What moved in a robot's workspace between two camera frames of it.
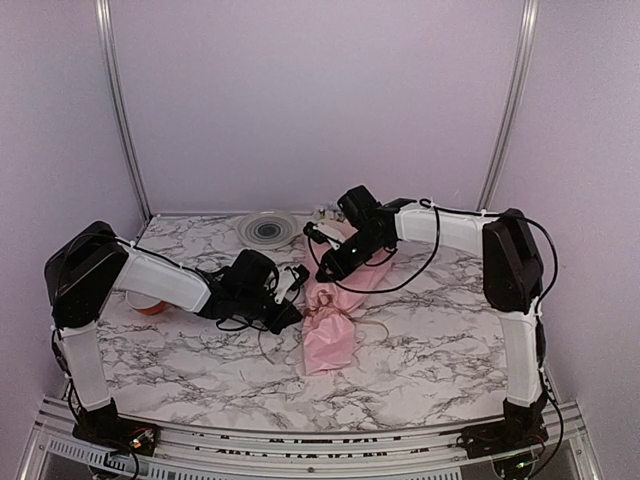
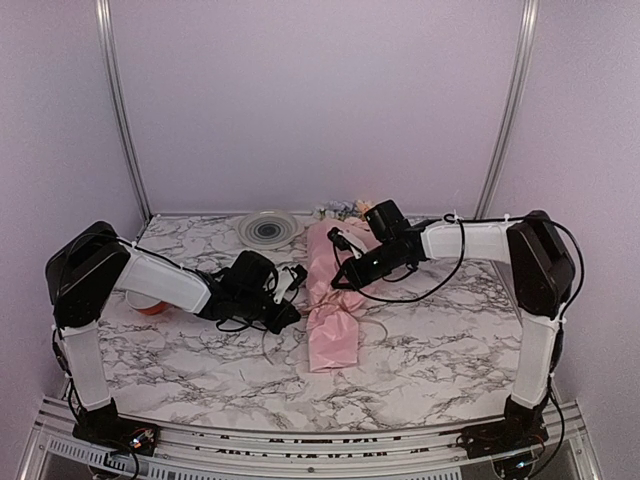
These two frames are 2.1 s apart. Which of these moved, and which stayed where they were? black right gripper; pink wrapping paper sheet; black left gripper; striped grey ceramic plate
Moved: black right gripper
Stayed: striped grey ceramic plate; pink wrapping paper sheet; black left gripper
